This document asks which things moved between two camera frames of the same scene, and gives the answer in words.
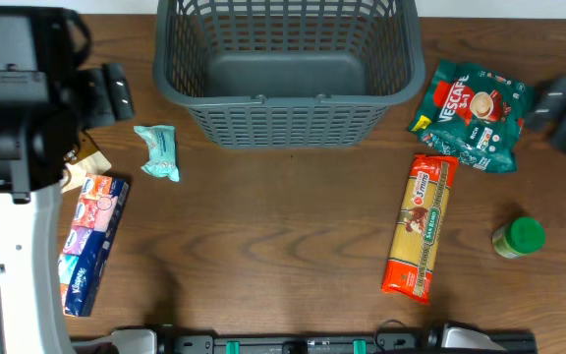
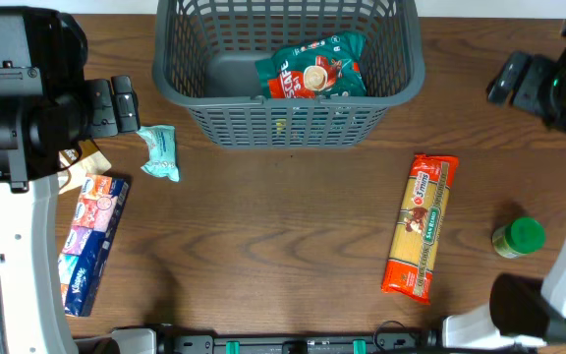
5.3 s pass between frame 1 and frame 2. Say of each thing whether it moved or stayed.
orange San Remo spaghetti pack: stayed
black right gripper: moved
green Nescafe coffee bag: moved
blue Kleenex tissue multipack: stayed
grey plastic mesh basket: stayed
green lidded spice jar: stayed
